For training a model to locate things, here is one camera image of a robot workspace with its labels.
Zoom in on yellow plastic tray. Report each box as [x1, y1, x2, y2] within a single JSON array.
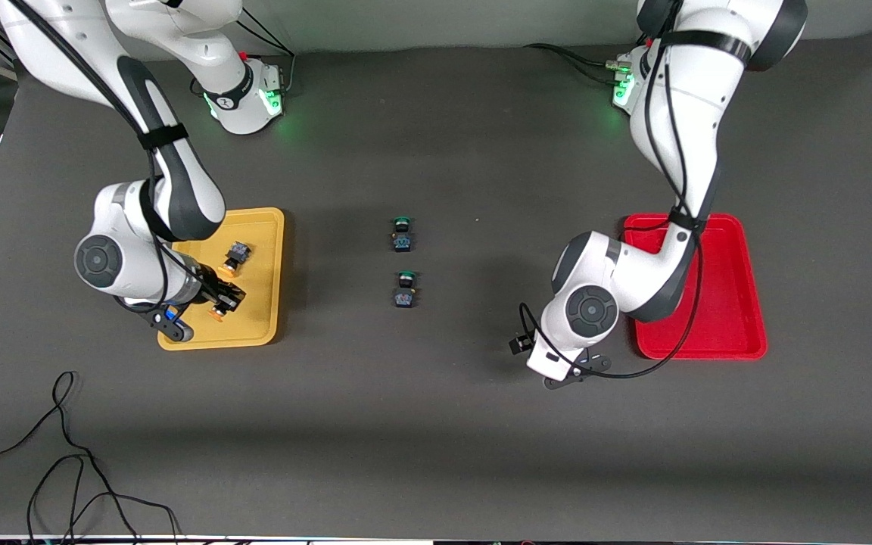
[[157, 207, 285, 351]]

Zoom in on red plastic tray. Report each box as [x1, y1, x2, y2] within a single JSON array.
[[623, 213, 768, 360]]

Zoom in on black loose table cable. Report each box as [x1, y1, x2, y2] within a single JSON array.
[[0, 370, 142, 545], [26, 454, 182, 545]]

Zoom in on black right arm base cables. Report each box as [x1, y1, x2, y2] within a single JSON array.
[[191, 8, 297, 98]]

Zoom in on black arm base cables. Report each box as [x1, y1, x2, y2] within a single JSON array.
[[522, 30, 649, 86], [191, 8, 297, 98]]

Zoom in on black left arm base cables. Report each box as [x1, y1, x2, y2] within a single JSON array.
[[522, 30, 649, 86]]

